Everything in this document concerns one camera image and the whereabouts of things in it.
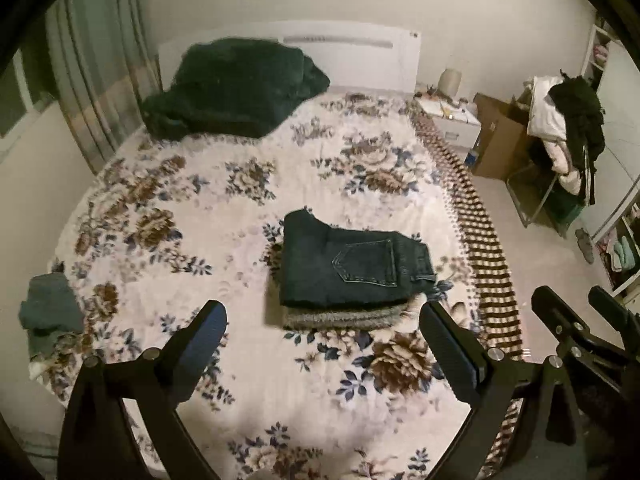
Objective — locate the white headboard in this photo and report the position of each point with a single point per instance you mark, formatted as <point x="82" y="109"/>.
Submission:
<point x="370" y="65"/>

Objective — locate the white clothes pile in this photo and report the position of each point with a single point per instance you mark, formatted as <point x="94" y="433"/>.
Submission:
<point x="545" y="115"/>

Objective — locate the white shelf unit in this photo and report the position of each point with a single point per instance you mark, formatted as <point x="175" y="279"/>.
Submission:
<point x="615" y="160"/>

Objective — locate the dark green blanket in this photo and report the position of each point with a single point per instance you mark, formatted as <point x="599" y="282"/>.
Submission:
<point x="235" y="85"/>

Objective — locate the window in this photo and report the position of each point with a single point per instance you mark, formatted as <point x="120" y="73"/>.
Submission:
<point x="15" y="95"/>

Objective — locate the black clothes pile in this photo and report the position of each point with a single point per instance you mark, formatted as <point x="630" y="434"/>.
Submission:
<point x="580" y="110"/>

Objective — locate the white vase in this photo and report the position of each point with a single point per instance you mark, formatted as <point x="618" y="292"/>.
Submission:
<point x="450" y="82"/>

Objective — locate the brown striped bed sheet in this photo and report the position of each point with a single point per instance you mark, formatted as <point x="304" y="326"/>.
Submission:
<point x="485" y="240"/>

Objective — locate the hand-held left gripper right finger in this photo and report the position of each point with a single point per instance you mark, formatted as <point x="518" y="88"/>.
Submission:
<point x="445" y="345"/>

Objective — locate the white nightstand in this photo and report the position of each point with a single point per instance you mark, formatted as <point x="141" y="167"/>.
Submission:
<point x="460" y="127"/>

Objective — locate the grey folded pants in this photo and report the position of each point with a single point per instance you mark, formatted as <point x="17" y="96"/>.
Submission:
<point x="350" y="317"/>

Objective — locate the cardboard box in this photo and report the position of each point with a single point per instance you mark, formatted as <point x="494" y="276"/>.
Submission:
<point x="495" y="140"/>

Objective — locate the grey green folded cloth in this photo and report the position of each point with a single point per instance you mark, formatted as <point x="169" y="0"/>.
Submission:
<point x="50" y="305"/>

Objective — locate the pale curtain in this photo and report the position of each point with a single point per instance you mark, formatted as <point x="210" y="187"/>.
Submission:
<point x="95" y="60"/>

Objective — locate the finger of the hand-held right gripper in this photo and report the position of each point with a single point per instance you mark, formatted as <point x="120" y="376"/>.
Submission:
<point x="612" y="312"/>
<point x="555" y="312"/>

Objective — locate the teal slippers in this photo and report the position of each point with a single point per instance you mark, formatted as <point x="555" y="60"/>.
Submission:
<point x="625" y="255"/>

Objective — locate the green storage box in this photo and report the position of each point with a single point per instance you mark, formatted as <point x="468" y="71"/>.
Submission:
<point x="570" y="210"/>

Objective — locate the dark blue jeans pants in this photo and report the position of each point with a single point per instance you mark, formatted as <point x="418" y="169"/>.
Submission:
<point x="340" y="260"/>

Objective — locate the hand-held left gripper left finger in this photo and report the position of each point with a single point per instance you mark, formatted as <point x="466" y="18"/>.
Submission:
<point x="207" y="330"/>

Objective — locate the floral blanket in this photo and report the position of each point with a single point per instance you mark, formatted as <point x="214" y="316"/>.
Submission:
<point x="200" y="220"/>

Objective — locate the metal frame chair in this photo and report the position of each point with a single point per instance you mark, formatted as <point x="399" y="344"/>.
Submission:
<point x="542" y="152"/>

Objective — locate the grey slippers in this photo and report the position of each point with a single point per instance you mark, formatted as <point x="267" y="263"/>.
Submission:
<point x="586" y="247"/>

